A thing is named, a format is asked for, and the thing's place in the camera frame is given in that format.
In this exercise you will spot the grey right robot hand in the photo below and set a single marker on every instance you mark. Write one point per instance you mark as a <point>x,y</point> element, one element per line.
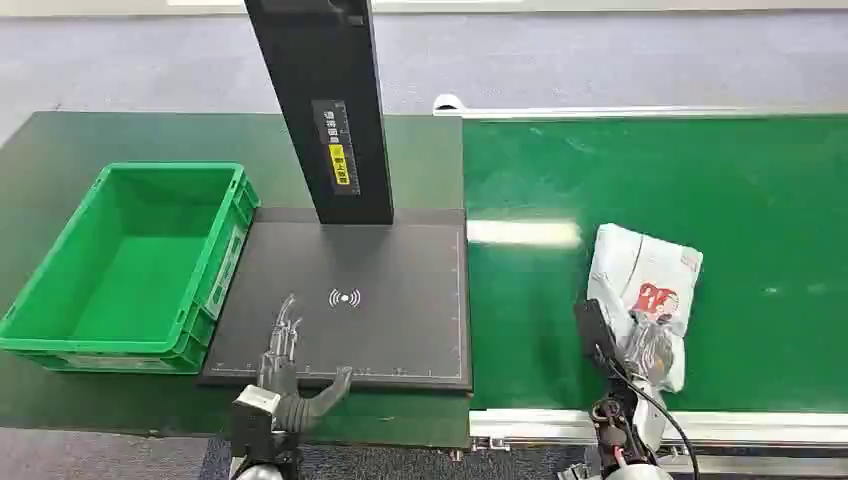
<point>649,351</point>

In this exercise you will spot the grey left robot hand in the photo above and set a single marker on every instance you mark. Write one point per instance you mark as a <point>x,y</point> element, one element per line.
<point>285,381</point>

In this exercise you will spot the white plastic parcel bag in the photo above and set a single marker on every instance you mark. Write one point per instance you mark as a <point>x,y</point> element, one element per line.
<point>646,265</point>

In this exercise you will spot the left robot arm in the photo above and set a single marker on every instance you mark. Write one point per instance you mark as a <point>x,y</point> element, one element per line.
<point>262,437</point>

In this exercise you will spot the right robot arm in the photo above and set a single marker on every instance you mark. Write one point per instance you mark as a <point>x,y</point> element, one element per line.
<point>619,430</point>

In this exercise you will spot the black scanner stand with plate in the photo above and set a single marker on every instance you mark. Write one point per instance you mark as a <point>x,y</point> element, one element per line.
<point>371,331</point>

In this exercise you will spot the white label on crate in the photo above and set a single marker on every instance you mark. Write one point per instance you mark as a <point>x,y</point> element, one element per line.
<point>225,275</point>

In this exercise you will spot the green conveyor belt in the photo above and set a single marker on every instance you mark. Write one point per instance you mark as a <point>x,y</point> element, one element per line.
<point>729,199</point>

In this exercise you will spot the green plastic crate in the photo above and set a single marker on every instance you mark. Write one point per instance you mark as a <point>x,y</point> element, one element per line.
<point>139,265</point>

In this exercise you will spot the yellow and black scanner label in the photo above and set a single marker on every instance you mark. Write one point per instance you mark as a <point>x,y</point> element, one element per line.
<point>338,156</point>

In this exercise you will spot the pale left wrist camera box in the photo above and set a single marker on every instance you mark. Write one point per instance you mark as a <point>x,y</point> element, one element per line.
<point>257,398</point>

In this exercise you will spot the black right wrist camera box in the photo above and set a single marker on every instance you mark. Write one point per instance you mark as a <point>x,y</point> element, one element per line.
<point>596,334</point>

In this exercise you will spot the silver conveyor side rail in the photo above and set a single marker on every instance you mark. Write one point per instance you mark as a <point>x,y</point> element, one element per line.
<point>729,427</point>
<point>596,111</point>

